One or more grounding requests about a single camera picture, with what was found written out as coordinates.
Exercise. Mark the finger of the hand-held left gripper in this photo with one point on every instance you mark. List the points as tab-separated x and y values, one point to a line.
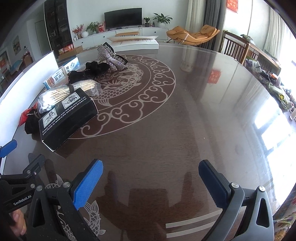
8	148
37	162

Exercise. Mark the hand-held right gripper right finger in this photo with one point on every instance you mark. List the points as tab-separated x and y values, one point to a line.
212	185

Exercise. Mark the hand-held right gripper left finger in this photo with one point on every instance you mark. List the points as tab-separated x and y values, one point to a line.
89	183

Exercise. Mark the black printed cardboard box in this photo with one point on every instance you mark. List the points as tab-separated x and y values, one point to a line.
67	120

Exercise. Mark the bag of cotton swabs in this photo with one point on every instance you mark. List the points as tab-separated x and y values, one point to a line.
53	98

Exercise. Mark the white storage box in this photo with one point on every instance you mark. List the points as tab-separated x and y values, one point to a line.
30	76

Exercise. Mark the bundle of toothpicks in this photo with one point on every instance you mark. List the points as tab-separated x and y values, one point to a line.
83	86

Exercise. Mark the black plush scrunchie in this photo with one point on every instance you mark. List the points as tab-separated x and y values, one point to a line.
97	67
77	76

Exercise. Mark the rhinestone hair claw clip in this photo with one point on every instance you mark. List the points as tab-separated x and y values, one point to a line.
111	58

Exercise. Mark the person's left hand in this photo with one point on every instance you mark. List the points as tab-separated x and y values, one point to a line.
17	220

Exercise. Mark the black beaded hair accessory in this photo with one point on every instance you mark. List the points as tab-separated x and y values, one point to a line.
31	126

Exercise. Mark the red packet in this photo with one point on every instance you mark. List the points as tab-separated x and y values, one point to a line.
24	117

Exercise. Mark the table with blue cloth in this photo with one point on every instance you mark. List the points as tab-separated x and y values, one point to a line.
15	66

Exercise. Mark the blue white medicine box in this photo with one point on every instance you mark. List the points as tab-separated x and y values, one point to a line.
55	80
71	66

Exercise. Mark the brown cardboard box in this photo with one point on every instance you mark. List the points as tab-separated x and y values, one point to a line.
77	49

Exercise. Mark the pile of assorted clutter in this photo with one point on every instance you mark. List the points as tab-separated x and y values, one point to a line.
272	80

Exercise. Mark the dark glass display cabinet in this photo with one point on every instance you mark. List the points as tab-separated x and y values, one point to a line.
57	27

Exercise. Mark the white tv cabinet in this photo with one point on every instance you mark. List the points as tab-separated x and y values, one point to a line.
92	39

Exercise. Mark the white round vase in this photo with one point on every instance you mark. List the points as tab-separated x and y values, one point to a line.
84	34

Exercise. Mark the red flower arrangement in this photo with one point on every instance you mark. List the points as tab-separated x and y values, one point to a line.
77	30

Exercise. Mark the wooden slatted chair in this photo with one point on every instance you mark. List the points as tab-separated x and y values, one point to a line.
233	46

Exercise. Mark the bushy green potted plant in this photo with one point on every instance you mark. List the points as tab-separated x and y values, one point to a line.
92	27

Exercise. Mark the red gift box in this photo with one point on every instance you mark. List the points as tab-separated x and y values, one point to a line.
101	28

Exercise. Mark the wooden bench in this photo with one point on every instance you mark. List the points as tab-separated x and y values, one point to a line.
127	33

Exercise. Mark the orange rocking chair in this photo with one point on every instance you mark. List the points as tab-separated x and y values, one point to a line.
180	32

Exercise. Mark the white curtain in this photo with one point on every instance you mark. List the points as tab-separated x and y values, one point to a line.
193	20

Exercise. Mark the sheer window curtain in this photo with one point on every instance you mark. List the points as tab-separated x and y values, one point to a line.
276	30

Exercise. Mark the black television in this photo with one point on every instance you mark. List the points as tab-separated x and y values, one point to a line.
122	17

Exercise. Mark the small potted plant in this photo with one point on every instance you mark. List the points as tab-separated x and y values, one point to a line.
146	22

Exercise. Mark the grey curtain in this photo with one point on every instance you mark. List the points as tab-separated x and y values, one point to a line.
211	14

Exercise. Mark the large green potted plant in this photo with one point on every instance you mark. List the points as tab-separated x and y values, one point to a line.
161	19

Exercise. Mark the framed wall picture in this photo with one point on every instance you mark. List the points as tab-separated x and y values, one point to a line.
16	45

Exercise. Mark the red wall decoration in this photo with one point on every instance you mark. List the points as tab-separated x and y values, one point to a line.
232	5

